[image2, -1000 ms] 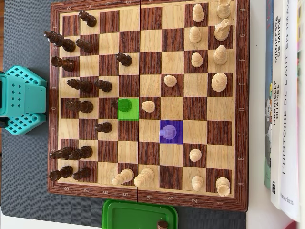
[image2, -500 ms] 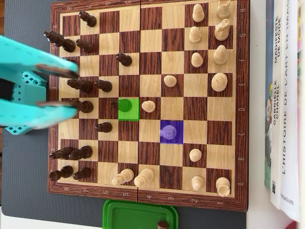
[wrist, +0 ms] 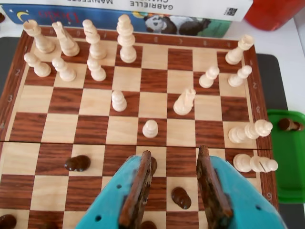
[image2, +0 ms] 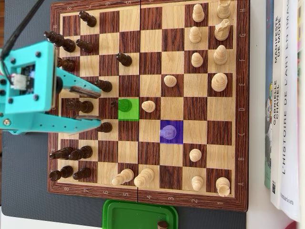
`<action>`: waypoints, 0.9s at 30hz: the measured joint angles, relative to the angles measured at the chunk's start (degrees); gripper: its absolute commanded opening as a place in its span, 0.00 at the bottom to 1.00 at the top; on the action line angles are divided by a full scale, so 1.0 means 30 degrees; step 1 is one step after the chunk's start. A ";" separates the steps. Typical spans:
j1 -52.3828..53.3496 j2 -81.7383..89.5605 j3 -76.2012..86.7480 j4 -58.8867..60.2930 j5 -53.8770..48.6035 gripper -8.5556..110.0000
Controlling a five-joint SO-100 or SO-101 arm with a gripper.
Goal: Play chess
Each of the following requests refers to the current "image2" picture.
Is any red translucent container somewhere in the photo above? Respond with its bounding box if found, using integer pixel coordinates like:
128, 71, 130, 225
283, 219, 305, 229

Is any dark grey table mat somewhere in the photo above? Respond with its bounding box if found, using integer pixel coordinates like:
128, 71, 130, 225
0, 0, 248, 229

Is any blue panda picture book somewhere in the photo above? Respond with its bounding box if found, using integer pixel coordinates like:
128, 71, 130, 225
264, 0, 275, 190

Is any light wooden chess knight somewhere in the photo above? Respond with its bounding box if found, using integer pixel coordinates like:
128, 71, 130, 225
160, 125, 178, 140
214, 19, 231, 42

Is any white art history book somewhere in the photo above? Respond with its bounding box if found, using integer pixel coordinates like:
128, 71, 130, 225
279, 0, 301, 222

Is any light wooden chess rook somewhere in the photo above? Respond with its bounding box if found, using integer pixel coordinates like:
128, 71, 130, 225
215, 176, 232, 198
216, 0, 232, 20

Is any tall dark wooden chess piece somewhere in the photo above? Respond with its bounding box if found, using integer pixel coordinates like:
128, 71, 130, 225
65, 100, 94, 114

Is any dark wooden chess king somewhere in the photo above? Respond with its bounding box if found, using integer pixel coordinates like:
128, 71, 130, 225
43, 31, 77, 53

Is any white Gabrielle Chanel book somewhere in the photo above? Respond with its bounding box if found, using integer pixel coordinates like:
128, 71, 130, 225
270, 0, 286, 210

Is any black camera cable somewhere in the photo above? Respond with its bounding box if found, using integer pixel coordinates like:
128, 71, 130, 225
0, 0, 45, 60

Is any light wooden chess bishop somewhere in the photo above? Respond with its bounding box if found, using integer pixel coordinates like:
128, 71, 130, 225
213, 44, 228, 66
111, 168, 135, 187

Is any green plastic tray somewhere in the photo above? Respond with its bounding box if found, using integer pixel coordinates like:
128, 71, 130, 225
102, 199, 179, 229

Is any wooden folding chessboard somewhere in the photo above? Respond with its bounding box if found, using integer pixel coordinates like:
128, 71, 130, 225
47, 0, 250, 213

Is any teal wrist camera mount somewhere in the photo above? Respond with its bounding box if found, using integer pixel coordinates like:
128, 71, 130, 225
0, 40, 64, 114

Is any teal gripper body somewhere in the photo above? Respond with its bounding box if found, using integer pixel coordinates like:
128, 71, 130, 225
0, 78, 7, 117

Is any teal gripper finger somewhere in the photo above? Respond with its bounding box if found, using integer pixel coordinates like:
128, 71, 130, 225
0, 111, 103, 133
56, 68, 102, 100

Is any light wooden chess king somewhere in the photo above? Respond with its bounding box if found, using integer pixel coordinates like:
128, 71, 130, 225
211, 72, 228, 93

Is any light wooden chess pawn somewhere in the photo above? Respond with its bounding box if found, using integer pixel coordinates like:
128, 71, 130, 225
191, 175, 205, 192
141, 100, 156, 114
163, 74, 178, 88
189, 26, 203, 44
189, 148, 203, 162
192, 4, 205, 23
191, 52, 204, 68

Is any dark wooden chess rook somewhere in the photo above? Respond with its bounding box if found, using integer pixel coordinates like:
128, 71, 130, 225
49, 165, 74, 181
56, 58, 76, 73

